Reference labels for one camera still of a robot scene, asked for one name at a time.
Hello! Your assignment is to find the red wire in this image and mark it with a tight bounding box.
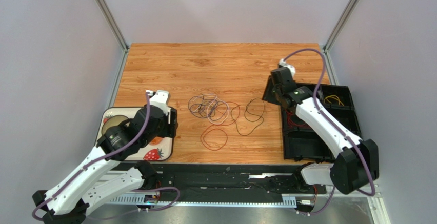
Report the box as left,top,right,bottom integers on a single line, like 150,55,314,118
200,101,242,152
286,109,308,129

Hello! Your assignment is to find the yellow wire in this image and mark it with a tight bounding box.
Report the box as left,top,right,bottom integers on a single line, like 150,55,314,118
323,95,345,107

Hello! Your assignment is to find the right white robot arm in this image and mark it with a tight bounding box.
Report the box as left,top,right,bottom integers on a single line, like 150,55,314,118
263,67,379,196

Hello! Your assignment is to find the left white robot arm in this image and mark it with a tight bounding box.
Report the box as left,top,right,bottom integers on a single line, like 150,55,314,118
32,105,177,223

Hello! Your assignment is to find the strawberry print white tray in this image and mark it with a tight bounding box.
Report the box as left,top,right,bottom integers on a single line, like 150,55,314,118
96,107,174,162

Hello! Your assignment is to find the cream enamel bowl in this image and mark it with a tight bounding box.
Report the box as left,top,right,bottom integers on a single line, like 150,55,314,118
101,115,128,134

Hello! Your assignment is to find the black compartment organizer bin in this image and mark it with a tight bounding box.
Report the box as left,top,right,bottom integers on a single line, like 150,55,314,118
280,84,361,163

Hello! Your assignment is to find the black thin wire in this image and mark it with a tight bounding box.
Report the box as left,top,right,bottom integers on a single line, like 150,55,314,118
190,95,219,118

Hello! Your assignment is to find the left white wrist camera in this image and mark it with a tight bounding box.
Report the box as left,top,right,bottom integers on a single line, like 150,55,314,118
145,90,170,114

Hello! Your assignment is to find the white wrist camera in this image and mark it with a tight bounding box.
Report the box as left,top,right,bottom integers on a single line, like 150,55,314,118
279,58,296,77
145,90,170,114

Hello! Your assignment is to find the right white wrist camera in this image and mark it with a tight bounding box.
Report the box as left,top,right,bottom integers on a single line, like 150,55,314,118
279,58,296,77

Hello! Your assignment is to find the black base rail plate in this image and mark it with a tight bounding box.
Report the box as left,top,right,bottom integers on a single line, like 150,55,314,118
117,162,328,208

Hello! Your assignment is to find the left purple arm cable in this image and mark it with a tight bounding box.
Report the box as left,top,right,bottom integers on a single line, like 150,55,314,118
31,91,180,221

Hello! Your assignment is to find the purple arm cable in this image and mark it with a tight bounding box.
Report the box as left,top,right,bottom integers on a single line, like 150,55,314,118
283,48,376,216
31,91,180,221

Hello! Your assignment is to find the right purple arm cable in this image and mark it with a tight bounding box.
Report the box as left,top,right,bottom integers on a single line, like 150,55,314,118
283,48,376,216

